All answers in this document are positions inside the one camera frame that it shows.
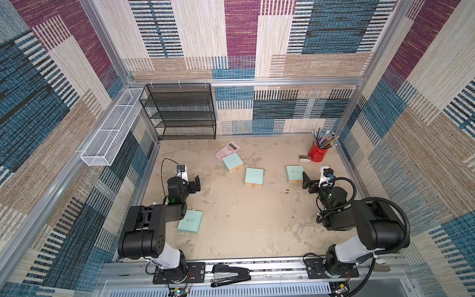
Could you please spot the mint jewelry box right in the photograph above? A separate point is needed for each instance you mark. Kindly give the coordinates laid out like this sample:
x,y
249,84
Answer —
x,y
294,173

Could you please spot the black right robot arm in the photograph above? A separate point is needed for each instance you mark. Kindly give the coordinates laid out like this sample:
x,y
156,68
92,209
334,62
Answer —
x,y
382,226

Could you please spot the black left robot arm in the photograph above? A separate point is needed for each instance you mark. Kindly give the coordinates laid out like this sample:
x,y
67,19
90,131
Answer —
x,y
144,236

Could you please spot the mint jewelry box centre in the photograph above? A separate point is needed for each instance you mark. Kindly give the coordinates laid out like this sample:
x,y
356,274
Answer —
x,y
254,177

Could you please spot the pink calculator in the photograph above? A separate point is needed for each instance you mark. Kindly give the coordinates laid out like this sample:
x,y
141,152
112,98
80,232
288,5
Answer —
x,y
230,148

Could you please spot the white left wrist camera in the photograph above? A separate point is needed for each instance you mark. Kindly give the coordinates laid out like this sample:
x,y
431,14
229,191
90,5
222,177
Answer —
x,y
182,172

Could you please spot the mint jewelry box near calculator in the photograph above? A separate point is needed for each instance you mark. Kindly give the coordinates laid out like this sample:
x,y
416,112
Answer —
x,y
232,162

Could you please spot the white tape dispenser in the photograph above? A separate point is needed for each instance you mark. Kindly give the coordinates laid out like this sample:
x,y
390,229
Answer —
x,y
304,159

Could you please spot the black stapler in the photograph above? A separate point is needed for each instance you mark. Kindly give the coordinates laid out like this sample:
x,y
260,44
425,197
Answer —
x,y
227,275

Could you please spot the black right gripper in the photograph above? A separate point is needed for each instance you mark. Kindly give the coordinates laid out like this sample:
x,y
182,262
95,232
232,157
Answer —
x,y
312,185

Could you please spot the white mesh wall basket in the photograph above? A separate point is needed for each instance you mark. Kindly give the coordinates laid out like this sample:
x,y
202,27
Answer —
x,y
102,150

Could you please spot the black wire shelf rack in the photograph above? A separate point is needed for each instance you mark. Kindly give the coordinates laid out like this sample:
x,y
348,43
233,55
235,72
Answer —
x,y
180,111

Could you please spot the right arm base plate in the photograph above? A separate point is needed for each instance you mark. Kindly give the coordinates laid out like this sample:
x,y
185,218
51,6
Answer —
x,y
317,268

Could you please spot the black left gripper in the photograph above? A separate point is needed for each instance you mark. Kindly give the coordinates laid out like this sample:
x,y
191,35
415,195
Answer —
x,y
192,184

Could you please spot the red pencil cup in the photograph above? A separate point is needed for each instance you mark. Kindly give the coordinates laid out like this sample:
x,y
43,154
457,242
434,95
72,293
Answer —
x,y
317,154

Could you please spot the mint drawer jewelry box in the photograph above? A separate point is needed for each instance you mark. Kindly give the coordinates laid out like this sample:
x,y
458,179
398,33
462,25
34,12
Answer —
x,y
191,222

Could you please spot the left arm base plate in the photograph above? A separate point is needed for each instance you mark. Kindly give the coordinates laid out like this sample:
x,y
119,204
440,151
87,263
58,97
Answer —
x,y
192,272

